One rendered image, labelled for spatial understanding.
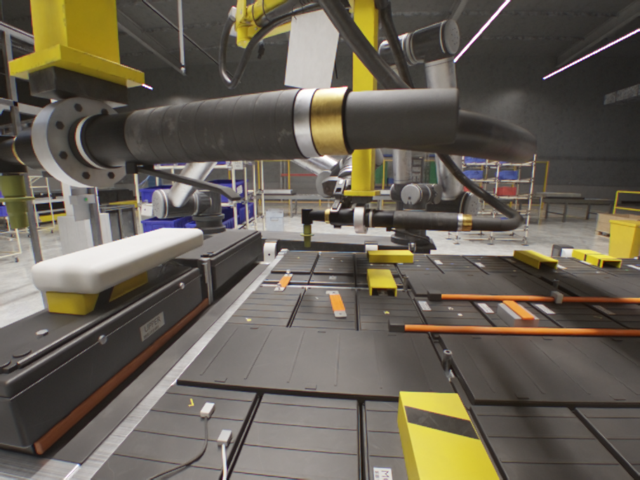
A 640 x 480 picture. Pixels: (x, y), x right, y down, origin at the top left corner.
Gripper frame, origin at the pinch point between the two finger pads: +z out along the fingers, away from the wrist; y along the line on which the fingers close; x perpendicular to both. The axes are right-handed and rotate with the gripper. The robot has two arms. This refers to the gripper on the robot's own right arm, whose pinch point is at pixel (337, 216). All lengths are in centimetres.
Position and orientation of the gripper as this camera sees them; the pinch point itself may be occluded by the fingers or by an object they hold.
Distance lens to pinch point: 83.0
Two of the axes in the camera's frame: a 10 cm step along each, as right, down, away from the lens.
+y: 1.8, 7.6, 6.3
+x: -9.3, -0.7, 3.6
